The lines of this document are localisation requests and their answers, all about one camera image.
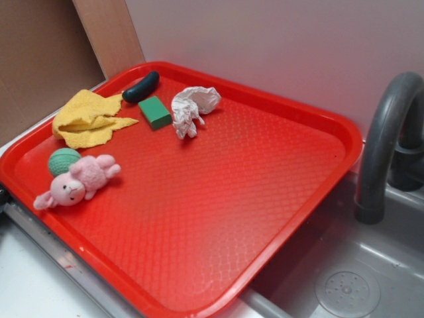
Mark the dark green plastic pickle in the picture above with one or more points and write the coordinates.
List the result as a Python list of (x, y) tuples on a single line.
[(142, 89)]

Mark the red plastic tray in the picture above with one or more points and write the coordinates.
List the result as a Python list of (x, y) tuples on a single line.
[(188, 223)]

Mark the crumpled white paper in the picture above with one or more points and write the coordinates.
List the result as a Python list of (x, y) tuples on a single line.
[(188, 105)]

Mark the green rectangular block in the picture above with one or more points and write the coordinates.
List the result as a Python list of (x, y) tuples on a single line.
[(156, 114)]

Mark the pink plush bunny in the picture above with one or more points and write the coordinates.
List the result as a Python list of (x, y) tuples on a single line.
[(81, 182)]

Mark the yellow cloth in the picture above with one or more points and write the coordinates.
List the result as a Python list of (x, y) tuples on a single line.
[(89, 120)]

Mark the green textured ball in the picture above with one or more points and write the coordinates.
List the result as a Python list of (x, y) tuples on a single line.
[(60, 160)]

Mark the grey plastic sink basin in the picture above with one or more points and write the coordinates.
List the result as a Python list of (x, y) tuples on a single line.
[(391, 251)]

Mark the light wooden board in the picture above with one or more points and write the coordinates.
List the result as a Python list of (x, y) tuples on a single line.
[(110, 30)]

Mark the grey toy faucet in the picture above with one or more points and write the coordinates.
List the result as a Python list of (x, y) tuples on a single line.
[(393, 152)]

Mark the sink drain strainer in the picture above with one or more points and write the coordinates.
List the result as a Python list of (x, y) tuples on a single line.
[(347, 292)]

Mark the brown cardboard panel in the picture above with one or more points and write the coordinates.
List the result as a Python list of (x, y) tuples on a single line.
[(46, 58)]

